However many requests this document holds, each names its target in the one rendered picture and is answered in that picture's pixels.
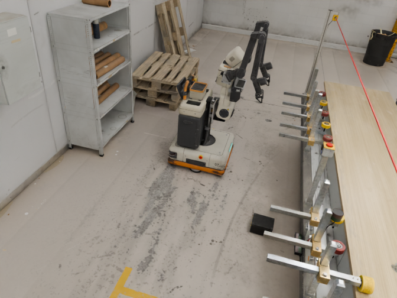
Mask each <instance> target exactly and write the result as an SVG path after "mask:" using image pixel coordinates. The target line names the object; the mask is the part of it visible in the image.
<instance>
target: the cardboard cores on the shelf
mask: <svg viewBox="0 0 397 298"><path fill-rule="evenodd" d="M107 27H108V25H107V23H106V22H104V21H103V22H100V23H99V29H100V32H101V31H103V30H105V29H107ZM91 28H92V35H94V34H93V23H92V22H91ZM94 58H95V69H96V80H97V79H98V78H100V77H101V76H103V75H105V74H106V73H107V72H109V71H111V70H112V69H114V68H115V67H117V66H118V65H120V64H122V63H123V62H124V61H125V58H124V56H121V55H120V54H119V53H115V54H113V55H111V53H110V52H106V53H105V54H104V52H102V51H100V52H98V53H96V54H94ZM117 88H119V84H118V83H114V84H113V85H112V86H110V84H109V83H108V81H107V80H106V81H105V82H104V83H102V84H101V85H100V86H98V87H97V93H98V100H99V105H100V104H101V103H102V102H103V101H104V100H105V99H106V98H107V97H109V96H110V95H111V94H112V93H113V92H114V91H115V90H117Z"/></svg>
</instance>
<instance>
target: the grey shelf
mask: <svg viewBox="0 0 397 298"><path fill-rule="evenodd" d="M111 3H112V4H111V7H110V8H109V7H102V6H97V5H90V4H84V3H83V2H79V3H77V4H73V5H69V6H67V7H64V8H60V9H56V10H54V11H50V12H46V14H47V21H48V28H49V32H50V39H51V45H52V49H53V56H54V63H55V67H56V73H57V80H58V87H59V91H60V97H61V104H62V108H63V115H64V122H65V126H66V133H67V139H68V144H69V149H71V150H72V149H73V146H71V144H74V145H78V146H82V147H86V148H91V149H94V150H99V156H101V157H103V156H104V153H103V147H104V146H105V145H106V144H107V142H108V141H109V140H110V139H111V138H112V137H113V136H114V135H115V134H116V133H117V132H118V131H119V130H120V129H121V128H122V127H123V126H124V125H125V124H126V123H127V122H128V121H129V120H130V119H131V123H134V100H133V82H132V46H131V10H130V3H127V2H119V1H112V0H111ZM127 9H128V17H127ZM96 19H98V20H99V23H100V22H103V21H104V22H106V23H107V25H108V27H107V29H105V30H103V31H101V32H100V39H95V38H94V35H92V28H91V22H93V21H94V20H96ZM86 35H87V37H86ZM128 41H129V49H128ZM100 51H102V52H104V54H105V53H106V52H110V53H111V55H113V54H115V53H119V54H120V55H121V56H124V58H125V61H124V62H123V63H122V64H120V65H118V66H117V67H115V68H114V69H112V70H111V71H109V72H107V73H106V74H104V75H103V76H101V77H100V78H98V79H97V80H96V69H95V58H94V54H96V53H98V52H100ZM89 62H90V65H89ZM129 72H130V80H129ZM90 73H91V75H90ZM106 80H107V81H108V83H109V84H110V86H112V85H113V84H114V83H118V84H119V88H117V90H115V91H114V92H113V93H112V94H111V95H110V96H109V97H107V98H106V99H105V100H104V101H103V102H102V103H101V104H100V105H99V100H98V93H97V87H98V86H100V85H101V84H102V83H104V82H105V81H106ZM92 90H93V92H92ZM130 93H131V95H130ZM93 100H94V103H93ZM94 106H95V108H94ZM65 107H66V108H65Z"/></svg>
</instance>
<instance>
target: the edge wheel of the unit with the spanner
mask: <svg viewBox="0 0 397 298"><path fill-rule="evenodd" d="M333 242H336V243H337V249H336V251H335V254H338V255H341V254H343V253H344V250H345V249H346V247H345V245H344V244H343V243H342V242H341V241H338V240H333Z"/></svg>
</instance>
